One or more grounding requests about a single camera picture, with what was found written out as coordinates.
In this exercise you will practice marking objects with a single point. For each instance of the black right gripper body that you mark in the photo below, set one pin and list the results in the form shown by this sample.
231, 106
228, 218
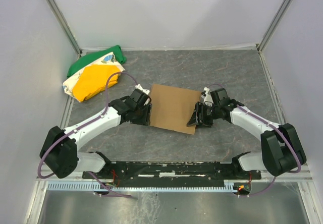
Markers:
202, 114

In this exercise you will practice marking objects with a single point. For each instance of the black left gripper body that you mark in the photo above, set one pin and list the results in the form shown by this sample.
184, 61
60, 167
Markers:
145, 114

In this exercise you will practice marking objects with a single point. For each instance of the brown cardboard box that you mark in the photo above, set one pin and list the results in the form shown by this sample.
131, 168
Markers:
172, 108

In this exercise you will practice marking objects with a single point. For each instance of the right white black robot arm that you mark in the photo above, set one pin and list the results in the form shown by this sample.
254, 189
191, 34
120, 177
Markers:
281, 149

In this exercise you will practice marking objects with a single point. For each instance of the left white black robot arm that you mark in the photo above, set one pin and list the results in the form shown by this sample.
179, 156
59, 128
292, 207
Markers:
61, 149

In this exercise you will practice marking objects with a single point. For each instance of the yellow cloth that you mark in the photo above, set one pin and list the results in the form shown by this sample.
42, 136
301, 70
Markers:
92, 81

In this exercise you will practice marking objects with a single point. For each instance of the white patterned cloth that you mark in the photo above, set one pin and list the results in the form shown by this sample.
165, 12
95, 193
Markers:
105, 60

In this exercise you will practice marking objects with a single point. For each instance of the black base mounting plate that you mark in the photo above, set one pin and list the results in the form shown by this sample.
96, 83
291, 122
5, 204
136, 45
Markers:
174, 174

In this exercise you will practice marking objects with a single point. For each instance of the green cloth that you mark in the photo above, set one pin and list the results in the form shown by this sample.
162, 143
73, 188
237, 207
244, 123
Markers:
89, 58

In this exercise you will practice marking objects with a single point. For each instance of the metal front shelf sheet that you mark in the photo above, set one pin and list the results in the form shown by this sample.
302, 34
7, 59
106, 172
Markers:
281, 204

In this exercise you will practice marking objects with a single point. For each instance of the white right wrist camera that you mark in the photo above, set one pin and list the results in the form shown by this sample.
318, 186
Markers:
206, 98

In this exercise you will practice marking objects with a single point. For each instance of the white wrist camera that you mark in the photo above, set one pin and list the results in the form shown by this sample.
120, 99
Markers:
206, 98
141, 87

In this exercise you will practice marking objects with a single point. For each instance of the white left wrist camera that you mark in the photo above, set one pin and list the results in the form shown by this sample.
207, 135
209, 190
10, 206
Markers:
141, 87

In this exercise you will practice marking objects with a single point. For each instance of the light blue cable duct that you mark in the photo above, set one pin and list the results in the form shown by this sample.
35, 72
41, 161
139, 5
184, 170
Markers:
93, 185

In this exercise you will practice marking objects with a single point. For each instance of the right aluminium corner post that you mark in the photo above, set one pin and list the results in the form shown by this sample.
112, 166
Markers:
273, 25

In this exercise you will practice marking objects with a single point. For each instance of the aluminium corner post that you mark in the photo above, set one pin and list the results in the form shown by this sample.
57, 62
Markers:
273, 25
64, 25

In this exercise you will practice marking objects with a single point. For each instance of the left aluminium corner post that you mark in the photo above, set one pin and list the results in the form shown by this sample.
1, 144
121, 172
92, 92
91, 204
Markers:
64, 25

